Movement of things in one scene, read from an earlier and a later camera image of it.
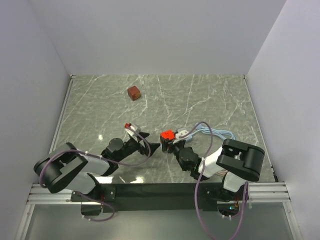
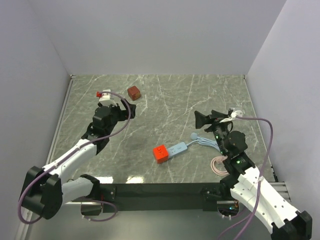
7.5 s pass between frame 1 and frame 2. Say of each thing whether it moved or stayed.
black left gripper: moved
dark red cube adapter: stayed
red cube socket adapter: moved
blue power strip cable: moved
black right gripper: moved
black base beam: stayed
